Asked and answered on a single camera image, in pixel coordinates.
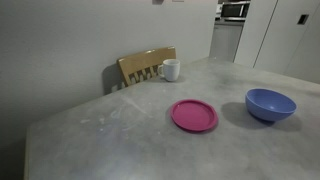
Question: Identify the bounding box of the pink round plastic lid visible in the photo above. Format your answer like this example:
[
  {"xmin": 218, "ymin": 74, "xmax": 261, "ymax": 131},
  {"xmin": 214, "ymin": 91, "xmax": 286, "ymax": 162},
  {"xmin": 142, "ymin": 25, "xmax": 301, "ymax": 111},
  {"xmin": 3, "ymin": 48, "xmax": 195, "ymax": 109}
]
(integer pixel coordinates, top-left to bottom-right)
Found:
[{"xmin": 169, "ymin": 98, "xmax": 220, "ymax": 133}]

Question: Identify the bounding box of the blue plastic bowl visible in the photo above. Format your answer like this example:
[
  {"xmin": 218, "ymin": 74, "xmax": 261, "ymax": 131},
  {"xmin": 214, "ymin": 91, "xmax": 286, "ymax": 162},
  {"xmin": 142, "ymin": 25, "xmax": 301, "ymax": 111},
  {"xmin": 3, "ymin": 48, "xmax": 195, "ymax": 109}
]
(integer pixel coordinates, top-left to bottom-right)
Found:
[{"xmin": 245, "ymin": 87, "xmax": 298, "ymax": 123}]

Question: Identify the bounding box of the white ceramic mug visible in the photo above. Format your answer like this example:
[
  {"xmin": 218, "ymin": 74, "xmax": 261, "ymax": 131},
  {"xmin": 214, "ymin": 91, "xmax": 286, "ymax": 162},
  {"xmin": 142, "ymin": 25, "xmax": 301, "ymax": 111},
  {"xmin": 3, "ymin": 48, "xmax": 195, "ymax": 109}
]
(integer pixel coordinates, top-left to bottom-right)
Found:
[{"xmin": 157, "ymin": 58, "xmax": 181, "ymax": 82}]

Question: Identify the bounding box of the wooden chair with cutout backrest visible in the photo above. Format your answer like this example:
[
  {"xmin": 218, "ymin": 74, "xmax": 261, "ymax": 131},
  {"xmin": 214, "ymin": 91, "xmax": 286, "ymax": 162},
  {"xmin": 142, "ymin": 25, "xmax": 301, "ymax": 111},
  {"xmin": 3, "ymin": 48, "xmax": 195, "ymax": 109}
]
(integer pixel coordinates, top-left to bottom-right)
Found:
[{"xmin": 116, "ymin": 45, "xmax": 177, "ymax": 88}]

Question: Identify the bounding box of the white kitchen counter unit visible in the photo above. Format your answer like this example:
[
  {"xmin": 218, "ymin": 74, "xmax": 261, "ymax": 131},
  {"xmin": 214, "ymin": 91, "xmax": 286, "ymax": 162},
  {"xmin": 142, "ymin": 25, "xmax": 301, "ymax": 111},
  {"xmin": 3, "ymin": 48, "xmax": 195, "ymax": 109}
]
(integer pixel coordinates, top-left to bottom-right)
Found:
[{"xmin": 209, "ymin": 20, "xmax": 244, "ymax": 63}]

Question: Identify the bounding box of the stainless microwave oven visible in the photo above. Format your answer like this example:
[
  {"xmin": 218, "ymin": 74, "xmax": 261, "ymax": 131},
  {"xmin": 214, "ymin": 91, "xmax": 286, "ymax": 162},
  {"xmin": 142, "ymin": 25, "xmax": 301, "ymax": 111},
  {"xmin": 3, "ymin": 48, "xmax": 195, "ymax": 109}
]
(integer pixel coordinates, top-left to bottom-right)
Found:
[{"xmin": 219, "ymin": 0, "xmax": 251, "ymax": 22}]

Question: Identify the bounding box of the tall white cabinet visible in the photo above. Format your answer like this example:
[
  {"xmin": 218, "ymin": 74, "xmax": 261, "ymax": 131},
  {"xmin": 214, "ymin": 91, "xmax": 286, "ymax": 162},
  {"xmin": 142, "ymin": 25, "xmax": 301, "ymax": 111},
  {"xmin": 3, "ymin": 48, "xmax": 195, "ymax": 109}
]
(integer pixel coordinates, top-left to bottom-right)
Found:
[{"xmin": 233, "ymin": 0, "xmax": 320, "ymax": 84}]

